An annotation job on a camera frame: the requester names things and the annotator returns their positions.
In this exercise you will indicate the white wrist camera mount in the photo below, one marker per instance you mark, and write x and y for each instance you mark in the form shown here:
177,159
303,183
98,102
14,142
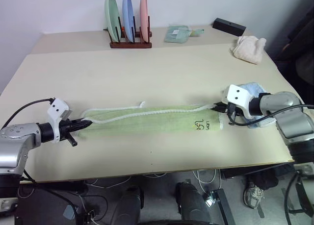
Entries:
236,95
57,109

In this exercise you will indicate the dark rounded shape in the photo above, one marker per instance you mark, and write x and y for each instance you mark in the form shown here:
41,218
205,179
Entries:
130,205
191,205

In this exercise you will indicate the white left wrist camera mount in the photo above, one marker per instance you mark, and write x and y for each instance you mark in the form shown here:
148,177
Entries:
57,109

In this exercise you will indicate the pink plate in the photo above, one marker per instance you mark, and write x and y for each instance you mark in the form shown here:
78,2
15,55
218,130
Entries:
144,16

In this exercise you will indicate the black case under table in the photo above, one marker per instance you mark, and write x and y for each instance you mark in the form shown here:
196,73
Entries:
46,205

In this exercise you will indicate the black metal stand frame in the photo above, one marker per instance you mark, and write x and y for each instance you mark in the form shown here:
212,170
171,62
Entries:
299,193

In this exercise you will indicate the cream crumpled towel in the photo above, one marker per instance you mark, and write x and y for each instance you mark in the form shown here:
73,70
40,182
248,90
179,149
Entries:
247,49

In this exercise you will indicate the dark wooden plate rack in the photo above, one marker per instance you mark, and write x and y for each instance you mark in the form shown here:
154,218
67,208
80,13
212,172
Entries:
130,44

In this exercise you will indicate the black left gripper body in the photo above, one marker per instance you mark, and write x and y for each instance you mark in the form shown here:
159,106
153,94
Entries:
66,128

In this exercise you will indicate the grey sneaker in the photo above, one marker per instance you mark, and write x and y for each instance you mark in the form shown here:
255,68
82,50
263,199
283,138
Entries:
252,194

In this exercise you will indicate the black rectangular box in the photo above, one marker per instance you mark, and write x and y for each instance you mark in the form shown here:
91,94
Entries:
229,26

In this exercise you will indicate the blue plate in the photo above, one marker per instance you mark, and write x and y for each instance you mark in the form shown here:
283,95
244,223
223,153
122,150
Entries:
128,14

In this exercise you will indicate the black metal table leg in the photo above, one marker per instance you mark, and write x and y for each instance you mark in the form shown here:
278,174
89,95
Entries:
224,205

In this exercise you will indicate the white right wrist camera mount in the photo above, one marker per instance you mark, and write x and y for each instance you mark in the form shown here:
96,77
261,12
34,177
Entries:
236,95

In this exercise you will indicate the person in dark clothing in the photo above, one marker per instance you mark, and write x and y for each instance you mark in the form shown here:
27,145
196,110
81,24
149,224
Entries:
299,38

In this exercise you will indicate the light blue towel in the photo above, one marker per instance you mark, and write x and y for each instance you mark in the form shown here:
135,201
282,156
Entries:
256,87

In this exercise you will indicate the packaged folded green cloth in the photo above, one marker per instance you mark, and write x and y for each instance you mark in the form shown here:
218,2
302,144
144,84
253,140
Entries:
176,33

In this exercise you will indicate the light green towel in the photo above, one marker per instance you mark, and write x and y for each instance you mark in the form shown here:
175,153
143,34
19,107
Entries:
147,122

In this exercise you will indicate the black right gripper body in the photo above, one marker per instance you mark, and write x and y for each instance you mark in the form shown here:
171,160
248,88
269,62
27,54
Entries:
224,107

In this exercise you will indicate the green plate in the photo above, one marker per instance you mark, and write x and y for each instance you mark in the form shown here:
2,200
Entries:
111,16

